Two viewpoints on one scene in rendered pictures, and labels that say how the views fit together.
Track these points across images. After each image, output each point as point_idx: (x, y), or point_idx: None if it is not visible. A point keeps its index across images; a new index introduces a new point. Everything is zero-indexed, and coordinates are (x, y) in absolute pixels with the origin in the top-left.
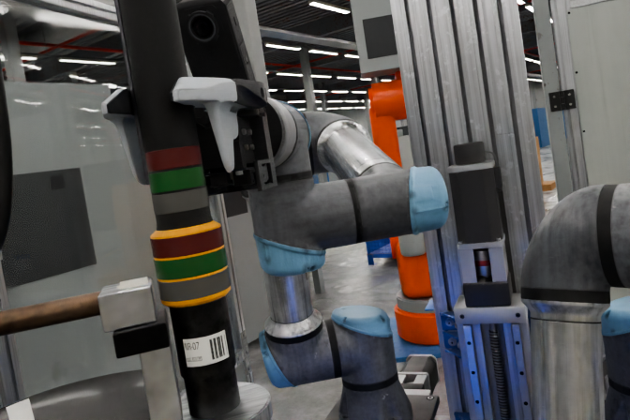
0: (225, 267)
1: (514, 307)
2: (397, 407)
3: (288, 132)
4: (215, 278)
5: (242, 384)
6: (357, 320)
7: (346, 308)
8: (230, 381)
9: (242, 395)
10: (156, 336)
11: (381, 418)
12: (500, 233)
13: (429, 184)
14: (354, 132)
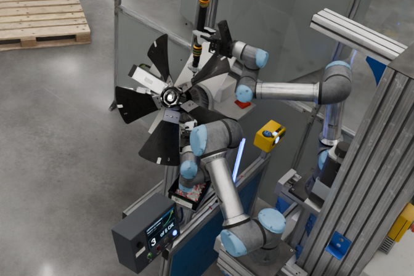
0: (194, 52)
1: (306, 199)
2: (309, 186)
3: (232, 53)
4: (193, 52)
5: (199, 68)
6: (321, 153)
7: None
8: (193, 63)
9: (196, 68)
10: None
11: (307, 182)
12: (320, 178)
13: (238, 89)
14: (304, 86)
